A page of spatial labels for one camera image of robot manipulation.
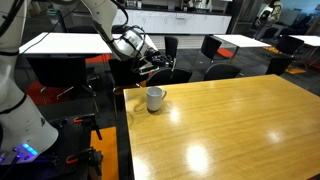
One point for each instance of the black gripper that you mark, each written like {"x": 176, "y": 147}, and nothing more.
{"x": 157, "y": 59}

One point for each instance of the black and silver marker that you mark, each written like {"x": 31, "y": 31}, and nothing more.
{"x": 173, "y": 67}

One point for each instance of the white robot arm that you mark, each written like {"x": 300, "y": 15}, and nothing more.
{"x": 25, "y": 132}

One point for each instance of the white ceramic mug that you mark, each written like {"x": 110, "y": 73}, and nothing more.
{"x": 155, "y": 95}

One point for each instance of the black office chair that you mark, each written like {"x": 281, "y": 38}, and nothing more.
{"x": 289, "y": 45}
{"x": 221, "y": 71}
{"x": 167, "y": 76}
{"x": 171, "y": 44}
{"x": 210, "y": 46}

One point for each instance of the white kitchen counter cabinets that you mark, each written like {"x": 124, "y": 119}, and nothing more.
{"x": 164, "y": 22}

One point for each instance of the white table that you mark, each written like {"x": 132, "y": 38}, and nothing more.
{"x": 311, "y": 40}
{"x": 242, "y": 41}
{"x": 65, "y": 43}

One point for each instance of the person in light jacket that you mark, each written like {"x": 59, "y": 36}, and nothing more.
{"x": 269, "y": 16}

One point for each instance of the white table left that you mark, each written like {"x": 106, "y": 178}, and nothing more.
{"x": 65, "y": 43}

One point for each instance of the white table far right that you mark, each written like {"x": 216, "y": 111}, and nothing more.
{"x": 311, "y": 40}

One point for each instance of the orange handled clamp upper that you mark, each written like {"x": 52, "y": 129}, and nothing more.
{"x": 89, "y": 120}

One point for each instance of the orange handled clamp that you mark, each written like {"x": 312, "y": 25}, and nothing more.
{"x": 90, "y": 154}
{"x": 89, "y": 120}

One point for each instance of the black mounting base plate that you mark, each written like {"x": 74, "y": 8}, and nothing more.
{"x": 51, "y": 164}

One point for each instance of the orange handled clamp lower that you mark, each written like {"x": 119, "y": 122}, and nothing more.
{"x": 90, "y": 154}

